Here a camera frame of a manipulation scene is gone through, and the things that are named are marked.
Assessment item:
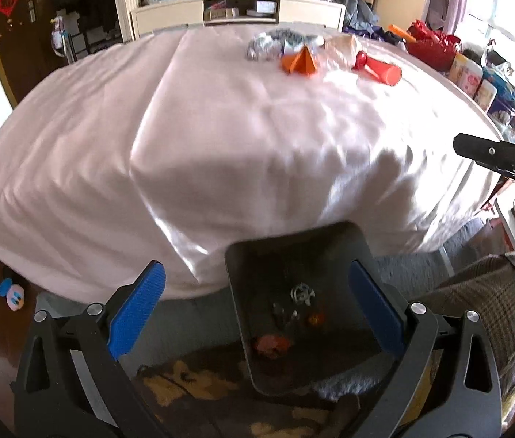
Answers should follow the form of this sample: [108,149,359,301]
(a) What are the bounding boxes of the duck cartoon toy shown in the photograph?
[0,277,27,312]

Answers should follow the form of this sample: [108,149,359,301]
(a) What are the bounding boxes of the orange paper cone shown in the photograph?
[281,45,320,76]

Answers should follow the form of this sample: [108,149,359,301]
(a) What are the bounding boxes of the red plastic basket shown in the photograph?
[406,19,463,73]

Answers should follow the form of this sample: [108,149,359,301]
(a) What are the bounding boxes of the blue packaging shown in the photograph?
[489,66,515,125]

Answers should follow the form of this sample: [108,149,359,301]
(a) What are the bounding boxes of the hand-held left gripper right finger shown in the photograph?
[348,260,502,438]

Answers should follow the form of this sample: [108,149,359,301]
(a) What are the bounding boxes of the orange tube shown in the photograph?
[388,24,417,43]

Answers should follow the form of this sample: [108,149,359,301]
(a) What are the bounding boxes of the clear plastic bag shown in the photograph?
[319,34,365,67]

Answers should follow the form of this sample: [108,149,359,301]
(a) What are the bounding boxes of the brown patterned blanket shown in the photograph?
[135,357,364,438]

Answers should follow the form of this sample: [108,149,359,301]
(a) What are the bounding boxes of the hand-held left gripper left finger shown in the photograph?
[11,260,171,438]

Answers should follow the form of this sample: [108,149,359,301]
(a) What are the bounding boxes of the orange crumpled wrapper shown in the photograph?
[254,334,291,357]

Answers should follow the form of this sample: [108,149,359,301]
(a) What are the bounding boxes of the silver foil bag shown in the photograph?
[245,30,306,61]

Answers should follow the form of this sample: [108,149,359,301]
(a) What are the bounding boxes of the white bottle with pink label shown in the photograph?
[448,52,483,94]
[471,77,499,111]

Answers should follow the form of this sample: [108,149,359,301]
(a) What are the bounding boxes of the red plastic cup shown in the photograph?
[365,58,403,87]

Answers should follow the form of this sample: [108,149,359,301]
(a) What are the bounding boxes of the beige television stand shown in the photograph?
[129,0,348,41]

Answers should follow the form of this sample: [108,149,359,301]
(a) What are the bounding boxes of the dark grey trash bin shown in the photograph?
[224,220,405,397]

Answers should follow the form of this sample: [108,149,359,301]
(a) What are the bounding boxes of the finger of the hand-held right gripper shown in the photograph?
[453,132,515,170]

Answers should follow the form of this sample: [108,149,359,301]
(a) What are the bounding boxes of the person's plaid trouser leg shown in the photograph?
[421,250,515,377]

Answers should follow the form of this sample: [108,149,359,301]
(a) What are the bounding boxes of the white crumpled wrapper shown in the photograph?
[290,283,316,306]

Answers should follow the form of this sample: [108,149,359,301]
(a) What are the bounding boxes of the grey hanging clothes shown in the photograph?
[336,0,379,34]

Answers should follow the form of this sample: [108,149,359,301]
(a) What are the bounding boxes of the dark brown door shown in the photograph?
[0,0,64,105]

